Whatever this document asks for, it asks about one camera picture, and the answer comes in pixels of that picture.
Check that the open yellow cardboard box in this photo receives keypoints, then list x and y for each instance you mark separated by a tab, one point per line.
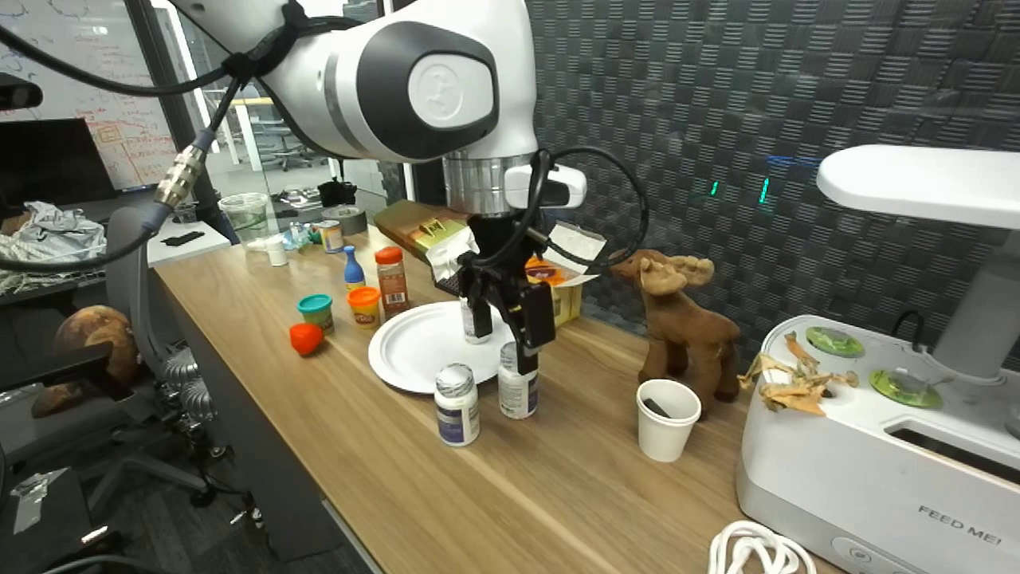
574	297

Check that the black phone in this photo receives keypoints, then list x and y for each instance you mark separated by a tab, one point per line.
183	238

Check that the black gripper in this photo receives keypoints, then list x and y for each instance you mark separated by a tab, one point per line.
499	258

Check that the white side table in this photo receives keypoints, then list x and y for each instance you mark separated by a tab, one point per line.
185	252

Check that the brown round plush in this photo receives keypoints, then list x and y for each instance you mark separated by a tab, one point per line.
98	337

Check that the teal lid dough tub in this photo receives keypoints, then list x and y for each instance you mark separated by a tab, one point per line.
318	310

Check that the crumpled grey cloth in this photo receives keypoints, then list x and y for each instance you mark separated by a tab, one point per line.
49	242

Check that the brown moose plush toy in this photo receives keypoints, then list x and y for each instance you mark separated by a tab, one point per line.
679	320

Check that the white indoor planter with lamp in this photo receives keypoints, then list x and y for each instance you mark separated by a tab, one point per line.
880	456

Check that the white paper plate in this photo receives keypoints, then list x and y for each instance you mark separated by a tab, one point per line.
416	346

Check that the brown wrist camera box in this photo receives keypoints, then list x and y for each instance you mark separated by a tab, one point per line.
424	238

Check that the small black container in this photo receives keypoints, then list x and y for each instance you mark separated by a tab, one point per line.
340	191

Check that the blue toy bottle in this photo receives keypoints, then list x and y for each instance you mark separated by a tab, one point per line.
351	265

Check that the small labelled jar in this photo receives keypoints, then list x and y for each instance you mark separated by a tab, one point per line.
333	238

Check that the red toy strawberry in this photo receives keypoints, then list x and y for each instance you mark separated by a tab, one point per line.
306	340

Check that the dried plant leaves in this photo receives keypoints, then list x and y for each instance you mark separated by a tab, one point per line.
791	383

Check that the small white pill bottle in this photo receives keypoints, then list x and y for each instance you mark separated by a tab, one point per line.
478	340

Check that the grey office chair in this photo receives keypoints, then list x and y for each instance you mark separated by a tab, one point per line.
138	306

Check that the white pill bottle blue label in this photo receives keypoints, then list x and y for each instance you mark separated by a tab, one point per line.
457	405

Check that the white paper cup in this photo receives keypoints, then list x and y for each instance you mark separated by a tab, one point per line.
668	418

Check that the clear plastic container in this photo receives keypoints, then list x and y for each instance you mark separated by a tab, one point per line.
247	214

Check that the orange lid dough tub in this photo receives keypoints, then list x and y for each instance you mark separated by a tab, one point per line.
365	304

